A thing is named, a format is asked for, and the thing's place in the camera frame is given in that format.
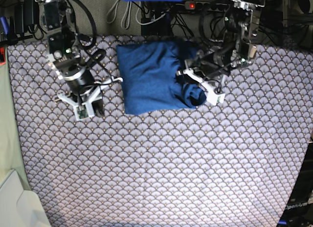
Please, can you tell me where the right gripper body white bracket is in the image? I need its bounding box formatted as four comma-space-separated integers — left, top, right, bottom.
55, 77, 123, 121

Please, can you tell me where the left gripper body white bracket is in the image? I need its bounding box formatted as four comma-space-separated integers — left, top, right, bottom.
176, 59, 225, 106

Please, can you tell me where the blue long-sleeve T-shirt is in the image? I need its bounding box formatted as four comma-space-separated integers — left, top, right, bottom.
116, 41, 206, 115

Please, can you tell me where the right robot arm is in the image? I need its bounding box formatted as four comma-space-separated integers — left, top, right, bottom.
35, 0, 123, 121

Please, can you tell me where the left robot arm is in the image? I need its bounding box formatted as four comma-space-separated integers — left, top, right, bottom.
177, 0, 266, 106

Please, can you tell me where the patterned fan-motif tablecloth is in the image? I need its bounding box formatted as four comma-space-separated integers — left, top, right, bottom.
8, 41, 313, 227

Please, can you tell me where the red clamp left edge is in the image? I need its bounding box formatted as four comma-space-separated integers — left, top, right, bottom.
0, 47, 6, 66

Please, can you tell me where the black adapter top left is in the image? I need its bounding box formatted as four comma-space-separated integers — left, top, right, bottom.
14, 0, 39, 35

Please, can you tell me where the white plastic bin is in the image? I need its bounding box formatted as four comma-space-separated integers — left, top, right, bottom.
0, 170, 51, 227

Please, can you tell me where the black OpenArm case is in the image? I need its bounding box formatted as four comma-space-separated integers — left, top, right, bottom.
277, 143, 313, 227

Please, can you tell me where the grey looped cable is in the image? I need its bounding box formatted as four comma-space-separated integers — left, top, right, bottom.
106, 0, 134, 30

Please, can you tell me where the black power strip red switch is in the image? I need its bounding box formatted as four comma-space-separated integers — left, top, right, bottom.
183, 1, 229, 12

